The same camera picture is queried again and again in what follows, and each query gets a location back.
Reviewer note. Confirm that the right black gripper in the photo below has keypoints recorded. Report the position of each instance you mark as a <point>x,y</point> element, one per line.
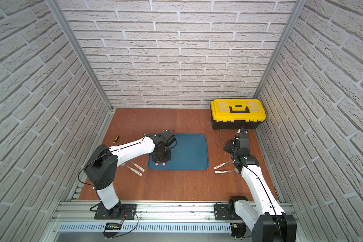
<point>231,142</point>

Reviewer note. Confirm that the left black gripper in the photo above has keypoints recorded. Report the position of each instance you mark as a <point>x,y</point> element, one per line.
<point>161,158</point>

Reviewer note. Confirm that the white handled fork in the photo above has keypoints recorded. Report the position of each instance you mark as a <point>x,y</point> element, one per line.
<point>132,169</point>
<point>221,165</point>

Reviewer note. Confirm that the white handled spoon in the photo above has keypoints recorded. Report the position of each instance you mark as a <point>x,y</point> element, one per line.
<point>226,171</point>
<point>138,166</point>

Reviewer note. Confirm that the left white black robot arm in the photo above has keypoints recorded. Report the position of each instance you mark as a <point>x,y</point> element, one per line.
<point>101,166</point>

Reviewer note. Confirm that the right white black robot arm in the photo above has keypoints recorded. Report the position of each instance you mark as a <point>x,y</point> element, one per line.
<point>267,221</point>

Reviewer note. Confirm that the teal plastic tray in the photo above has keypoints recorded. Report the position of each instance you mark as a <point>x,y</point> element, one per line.
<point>190,153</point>

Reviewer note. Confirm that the yellow black toolbox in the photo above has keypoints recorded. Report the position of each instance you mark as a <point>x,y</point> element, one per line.
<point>232,114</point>

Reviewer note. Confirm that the round black connector box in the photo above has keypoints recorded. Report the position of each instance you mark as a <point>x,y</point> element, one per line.
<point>238,230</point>

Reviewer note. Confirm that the small green controller board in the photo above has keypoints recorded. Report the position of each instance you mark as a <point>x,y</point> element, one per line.
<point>110,226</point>

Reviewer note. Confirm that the yellow black handled file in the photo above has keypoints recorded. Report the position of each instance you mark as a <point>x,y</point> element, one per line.
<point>116,140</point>

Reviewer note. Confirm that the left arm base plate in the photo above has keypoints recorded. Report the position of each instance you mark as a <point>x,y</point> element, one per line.
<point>126,209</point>

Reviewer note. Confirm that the aluminium front rail frame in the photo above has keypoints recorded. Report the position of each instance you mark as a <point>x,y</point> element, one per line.
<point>155,221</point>

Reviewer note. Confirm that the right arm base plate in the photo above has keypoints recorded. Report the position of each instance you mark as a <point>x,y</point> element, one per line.
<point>221,211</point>

